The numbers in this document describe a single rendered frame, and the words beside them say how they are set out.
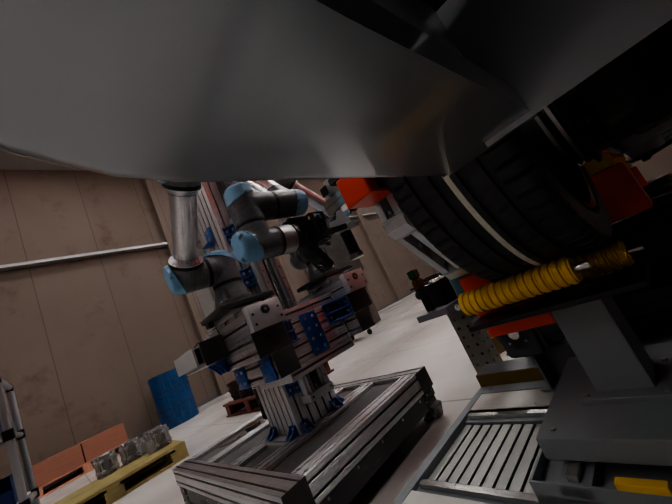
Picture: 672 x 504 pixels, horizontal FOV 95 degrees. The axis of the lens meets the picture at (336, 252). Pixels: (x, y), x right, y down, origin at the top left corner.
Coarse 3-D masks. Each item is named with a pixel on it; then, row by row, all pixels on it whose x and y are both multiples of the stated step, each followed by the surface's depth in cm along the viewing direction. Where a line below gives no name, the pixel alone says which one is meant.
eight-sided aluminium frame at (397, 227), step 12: (384, 204) 73; (396, 204) 68; (384, 216) 71; (396, 216) 69; (384, 228) 72; (396, 228) 70; (408, 228) 69; (396, 240) 72; (408, 240) 72; (420, 240) 71; (420, 252) 74; (432, 252) 77; (432, 264) 76; (444, 264) 79; (456, 276) 78
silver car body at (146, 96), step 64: (0, 0) 9; (64, 0) 9; (128, 0) 10; (192, 0) 10; (256, 0) 11; (320, 0) 12; (384, 0) 26; (448, 0) 38; (512, 0) 33; (576, 0) 30; (640, 0) 27; (0, 64) 10; (64, 64) 11; (128, 64) 12; (192, 64) 12; (256, 64) 14; (320, 64) 15; (384, 64) 17; (448, 64) 21; (512, 64) 34; (576, 64) 31; (0, 128) 12; (64, 128) 13; (128, 128) 14; (192, 128) 16; (256, 128) 18; (320, 128) 20; (384, 128) 24; (448, 128) 30; (512, 128) 36
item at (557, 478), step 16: (544, 464) 66; (560, 464) 65; (576, 464) 59; (592, 464) 59; (608, 464) 60; (624, 464) 58; (544, 480) 63; (560, 480) 58; (576, 480) 56; (592, 480) 55; (608, 480) 56; (624, 480) 51; (640, 480) 50; (656, 480) 49; (544, 496) 60; (560, 496) 58; (576, 496) 56; (592, 496) 54; (608, 496) 52; (624, 496) 51; (640, 496) 49; (656, 496) 48
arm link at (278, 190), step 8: (256, 184) 87; (264, 184) 86; (272, 184) 85; (272, 192) 79; (280, 192) 80; (288, 192) 82; (296, 192) 83; (304, 192) 85; (280, 200) 79; (288, 200) 80; (296, 200) 82; (304, 200) 84; (280, 208) 79; (288, 208) 81; (296, 208) 83; (304, 208) 85; (280, 216) 81; (288, 216) 83
